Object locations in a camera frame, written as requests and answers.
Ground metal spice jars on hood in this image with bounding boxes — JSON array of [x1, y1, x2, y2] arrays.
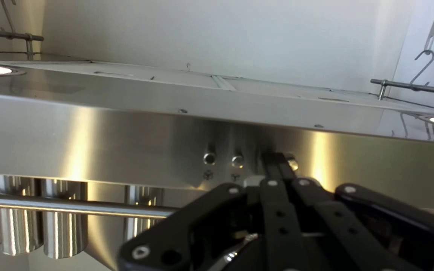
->
[[0, 175, 162, 264]]

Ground stainless steel range hood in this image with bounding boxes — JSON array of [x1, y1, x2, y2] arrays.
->
[[0, 68, 434, 208]]

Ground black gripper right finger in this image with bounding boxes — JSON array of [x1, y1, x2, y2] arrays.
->
[[291, 180, 434, 271]]

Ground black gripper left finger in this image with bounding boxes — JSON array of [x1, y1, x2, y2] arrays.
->
[[117, 154, 328, 271]]

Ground hood button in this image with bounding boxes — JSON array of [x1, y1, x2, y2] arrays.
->
[[230, 150, 245, 171], [202, 145, 217, 166], [286, 156, 300, 172]]

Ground metal rail on hood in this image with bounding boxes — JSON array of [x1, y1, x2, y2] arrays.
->
[[0, 196, 173, 219]]

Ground utensil rail with hooks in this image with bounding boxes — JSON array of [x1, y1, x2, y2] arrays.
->
[[369, 0, 434, 100]]

